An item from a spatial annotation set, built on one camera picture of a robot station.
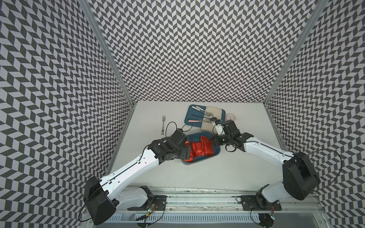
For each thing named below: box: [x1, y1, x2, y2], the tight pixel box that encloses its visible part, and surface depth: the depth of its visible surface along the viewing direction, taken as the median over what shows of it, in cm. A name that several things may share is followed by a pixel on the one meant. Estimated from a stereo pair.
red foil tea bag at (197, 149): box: [190, 141, 205, 161], surface depth 81 cm
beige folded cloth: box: [201, 105, 222, 133], surface depth 114 cm
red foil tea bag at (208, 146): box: [200, 135, 214, 157], surface depth 85 cm
